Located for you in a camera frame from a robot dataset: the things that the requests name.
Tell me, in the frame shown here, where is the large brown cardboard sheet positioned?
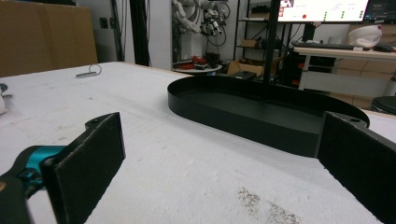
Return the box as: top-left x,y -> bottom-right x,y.
0,0 -> 99,78

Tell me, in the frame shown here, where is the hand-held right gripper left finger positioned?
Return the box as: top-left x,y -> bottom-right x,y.
41,111 -> 126,224

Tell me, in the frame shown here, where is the black oval tray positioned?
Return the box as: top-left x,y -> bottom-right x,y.
166,75 -> 372,158

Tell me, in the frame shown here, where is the open cardboard box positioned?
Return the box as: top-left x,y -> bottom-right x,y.
226,60 -> 266,77

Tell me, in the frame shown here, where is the white robot with cables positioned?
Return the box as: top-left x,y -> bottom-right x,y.
171,0 -> 232,37

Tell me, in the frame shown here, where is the black metal shelf rack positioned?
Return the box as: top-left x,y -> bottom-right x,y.
233,0 -> 294,64

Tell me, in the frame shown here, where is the bright computer monitor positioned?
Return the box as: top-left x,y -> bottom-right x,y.
277,0 -> 372,24

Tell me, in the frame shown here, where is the black keyboard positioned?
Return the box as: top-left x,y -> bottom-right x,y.
290,40 -> 357,51

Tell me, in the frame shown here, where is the white round table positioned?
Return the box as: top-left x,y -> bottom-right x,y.
172,55 -> 224,77

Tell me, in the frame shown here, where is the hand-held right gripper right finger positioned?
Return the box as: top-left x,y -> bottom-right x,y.
316,110 -> 396,224

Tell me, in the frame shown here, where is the black stand pole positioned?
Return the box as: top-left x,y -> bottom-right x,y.
262,0 -> 282,85

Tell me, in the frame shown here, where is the small metal keychain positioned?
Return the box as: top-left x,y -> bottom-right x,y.
75,63 -> 103,79

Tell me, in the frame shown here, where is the white foam mat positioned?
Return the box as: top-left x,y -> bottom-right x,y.
0,61 -> 396,224

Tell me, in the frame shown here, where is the black frame post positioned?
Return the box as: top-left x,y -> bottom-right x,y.
129,0 -> 151,67

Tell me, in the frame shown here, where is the dark computer monitor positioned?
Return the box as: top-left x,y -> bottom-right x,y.
362,0 -> 396,23

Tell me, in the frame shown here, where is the white plush object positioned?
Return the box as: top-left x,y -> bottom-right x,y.
347,24 -> 384,49

